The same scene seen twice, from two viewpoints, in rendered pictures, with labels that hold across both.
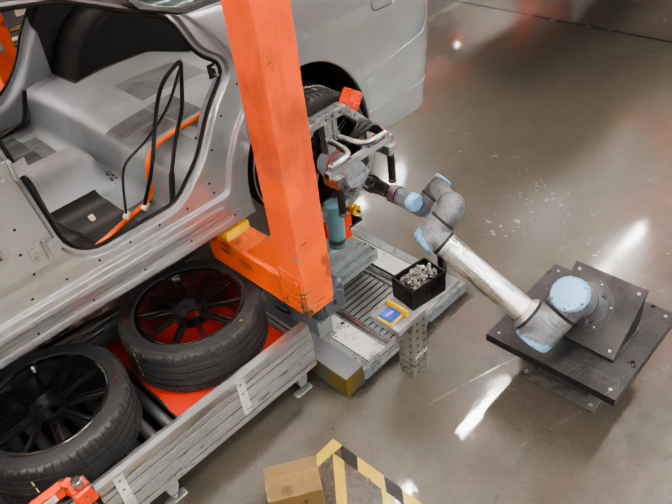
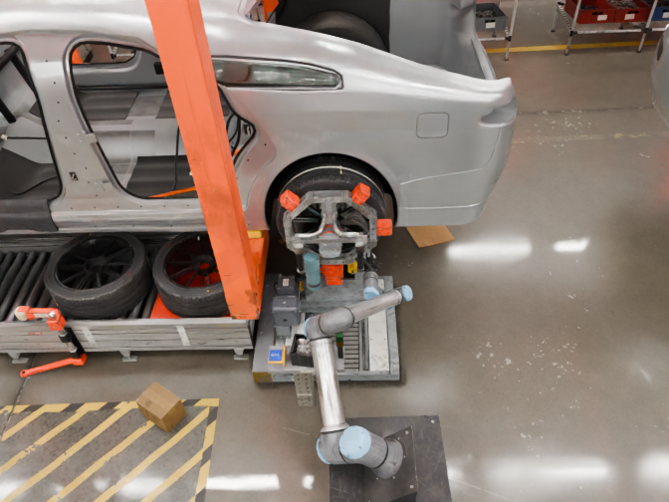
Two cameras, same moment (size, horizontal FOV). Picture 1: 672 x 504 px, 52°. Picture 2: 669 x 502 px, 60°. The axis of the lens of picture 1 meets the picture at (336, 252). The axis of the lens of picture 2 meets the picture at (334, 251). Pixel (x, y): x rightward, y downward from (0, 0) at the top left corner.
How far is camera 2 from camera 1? 2.14 m
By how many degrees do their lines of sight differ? 33
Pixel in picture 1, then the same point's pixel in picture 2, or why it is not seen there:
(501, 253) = (461, 375)
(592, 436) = not seen: outside the picture
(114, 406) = (110, 290)
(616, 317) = (390, 486)
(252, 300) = not seen: hidden behind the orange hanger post
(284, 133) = (208, 204)
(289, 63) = (214, 164)
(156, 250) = (179, 219)
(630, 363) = not seen: outside the picture
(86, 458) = (79, 306)
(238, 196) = (253, 214)
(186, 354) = (164, 289)
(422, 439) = (254, 443)
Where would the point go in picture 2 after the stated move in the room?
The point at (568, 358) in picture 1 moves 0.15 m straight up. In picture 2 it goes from (346, 481) to (345, 468)
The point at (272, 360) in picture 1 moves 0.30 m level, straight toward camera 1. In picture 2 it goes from (210, 327) to (176, 363)
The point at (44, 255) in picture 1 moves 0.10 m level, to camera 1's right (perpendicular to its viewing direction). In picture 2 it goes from (103, 188) to (112, 195)
